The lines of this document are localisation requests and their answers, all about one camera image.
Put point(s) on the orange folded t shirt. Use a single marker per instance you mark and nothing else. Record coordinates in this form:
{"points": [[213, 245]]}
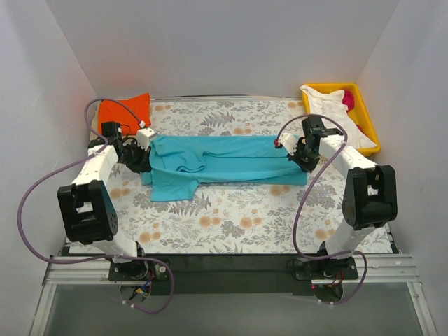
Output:
{"points": [[110, 111]]}

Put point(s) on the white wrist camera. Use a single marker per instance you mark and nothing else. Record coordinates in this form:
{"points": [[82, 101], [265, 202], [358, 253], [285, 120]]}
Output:
{"points": [[287, 141], [144, 136]]}

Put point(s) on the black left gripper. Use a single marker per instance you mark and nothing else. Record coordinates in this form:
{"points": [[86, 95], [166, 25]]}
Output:
{"points": [[142, 162]]}

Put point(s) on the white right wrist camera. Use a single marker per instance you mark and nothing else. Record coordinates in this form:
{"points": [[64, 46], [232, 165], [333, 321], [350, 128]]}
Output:
{"points": [[287, 141]]}

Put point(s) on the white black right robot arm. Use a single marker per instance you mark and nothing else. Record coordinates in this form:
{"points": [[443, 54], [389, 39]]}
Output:
{"points": [[369, 199]]}

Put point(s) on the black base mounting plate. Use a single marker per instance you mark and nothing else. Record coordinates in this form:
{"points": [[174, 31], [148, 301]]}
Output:
{"points": [[253, 273]]}

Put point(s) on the yellow plastic bin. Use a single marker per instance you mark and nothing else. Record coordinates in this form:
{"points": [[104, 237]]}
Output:
{"points": [[369, 127]]}

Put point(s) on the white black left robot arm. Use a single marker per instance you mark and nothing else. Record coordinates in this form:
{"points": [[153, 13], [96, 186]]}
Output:
{"points": [[86, 207]]}

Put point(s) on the turquoise t shirt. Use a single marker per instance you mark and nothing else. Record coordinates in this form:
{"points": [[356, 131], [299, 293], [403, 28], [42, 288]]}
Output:
{"points": [[179, 164]]}

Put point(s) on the white t shirt in bin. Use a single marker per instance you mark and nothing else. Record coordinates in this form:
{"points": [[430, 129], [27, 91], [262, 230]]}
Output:
{"points": [[332, 106]]}

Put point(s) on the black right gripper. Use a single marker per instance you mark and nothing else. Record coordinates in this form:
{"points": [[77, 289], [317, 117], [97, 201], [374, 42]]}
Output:
{"points": [[302, 161]]}

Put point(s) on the beige folded t shirt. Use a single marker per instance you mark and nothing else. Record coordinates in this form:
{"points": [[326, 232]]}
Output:
{"points": [[94, 132]]}

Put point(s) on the magenta t shirt in bin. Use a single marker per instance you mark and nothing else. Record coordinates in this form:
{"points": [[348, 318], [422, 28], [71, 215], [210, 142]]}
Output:
{"points": [[355, 108]]}

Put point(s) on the floral patterned table mat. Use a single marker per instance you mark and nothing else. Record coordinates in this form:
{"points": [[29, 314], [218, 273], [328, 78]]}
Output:
{"points": [[228, 218]]}

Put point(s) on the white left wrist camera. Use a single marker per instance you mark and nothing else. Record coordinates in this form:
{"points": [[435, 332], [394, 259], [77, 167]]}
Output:
{"points": [[144, 136]]}

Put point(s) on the aluminium frame rail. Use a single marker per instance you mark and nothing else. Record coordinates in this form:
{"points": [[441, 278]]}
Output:
{"points": [[381, 268]]}

